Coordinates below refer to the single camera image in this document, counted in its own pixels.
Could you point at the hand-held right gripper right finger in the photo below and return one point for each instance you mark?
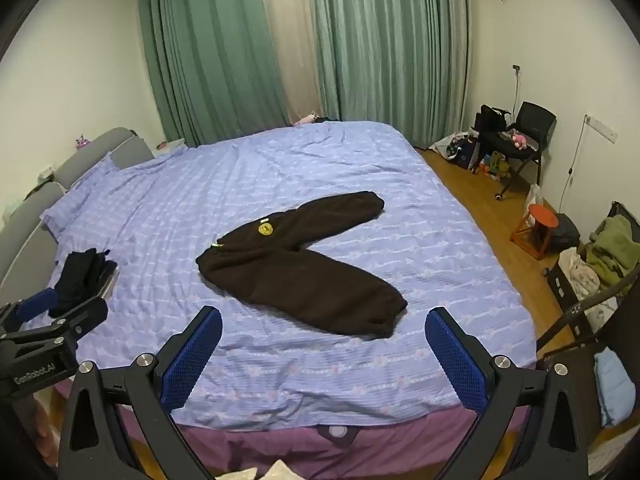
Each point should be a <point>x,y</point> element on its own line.
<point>455,365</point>

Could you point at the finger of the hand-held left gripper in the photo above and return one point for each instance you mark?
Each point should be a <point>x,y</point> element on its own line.
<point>85,312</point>
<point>36,302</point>

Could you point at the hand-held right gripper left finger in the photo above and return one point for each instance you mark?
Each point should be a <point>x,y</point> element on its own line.
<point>192,360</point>

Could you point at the brown pants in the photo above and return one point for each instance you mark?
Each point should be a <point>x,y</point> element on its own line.
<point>300,285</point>

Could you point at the pile of black clothes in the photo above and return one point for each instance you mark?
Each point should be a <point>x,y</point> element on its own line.
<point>80,275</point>

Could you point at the purple bed sheet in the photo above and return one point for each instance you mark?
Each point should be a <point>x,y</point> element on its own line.
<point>250,440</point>

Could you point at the purple patterned pillow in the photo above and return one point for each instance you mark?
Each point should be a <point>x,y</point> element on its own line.
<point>75,200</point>

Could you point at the pale box on headboard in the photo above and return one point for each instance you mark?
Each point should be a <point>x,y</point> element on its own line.
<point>46,175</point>

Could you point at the white floral cloth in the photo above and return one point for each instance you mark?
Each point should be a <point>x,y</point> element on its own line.
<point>580,275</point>

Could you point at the light blue cloth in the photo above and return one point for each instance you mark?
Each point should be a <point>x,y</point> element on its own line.
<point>614,385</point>

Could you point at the grey upholstered headboard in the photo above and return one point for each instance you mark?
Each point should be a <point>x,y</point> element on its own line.
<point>95,152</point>

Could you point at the black backpack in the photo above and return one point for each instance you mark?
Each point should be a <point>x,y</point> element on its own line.
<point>565,232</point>

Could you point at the orange stool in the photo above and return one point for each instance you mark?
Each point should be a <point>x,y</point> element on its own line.
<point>542,215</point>

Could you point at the white plastic bag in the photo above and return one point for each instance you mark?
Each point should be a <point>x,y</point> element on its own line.
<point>534,197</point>

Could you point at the green cloth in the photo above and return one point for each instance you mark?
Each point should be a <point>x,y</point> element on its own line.
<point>612,247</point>

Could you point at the colourful floor toys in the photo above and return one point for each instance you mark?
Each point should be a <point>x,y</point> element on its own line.
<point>495,165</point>

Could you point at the purple patterned blanket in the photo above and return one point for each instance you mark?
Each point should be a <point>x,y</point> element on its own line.
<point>350,170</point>

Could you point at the pink plush toy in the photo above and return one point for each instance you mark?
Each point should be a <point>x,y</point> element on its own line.
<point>520,141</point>

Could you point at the black bag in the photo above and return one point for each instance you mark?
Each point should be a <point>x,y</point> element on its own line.
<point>492,120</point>

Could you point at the black chair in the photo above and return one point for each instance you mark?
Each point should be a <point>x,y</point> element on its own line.
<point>537,117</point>

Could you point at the green curtain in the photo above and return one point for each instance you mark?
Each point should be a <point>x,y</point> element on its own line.
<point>210,60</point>
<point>390,60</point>

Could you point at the beige sheer curtain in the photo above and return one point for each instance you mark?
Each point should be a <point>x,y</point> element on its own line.
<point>292,60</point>

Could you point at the white wall power strip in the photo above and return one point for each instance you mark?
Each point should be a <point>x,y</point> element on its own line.
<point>600,127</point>

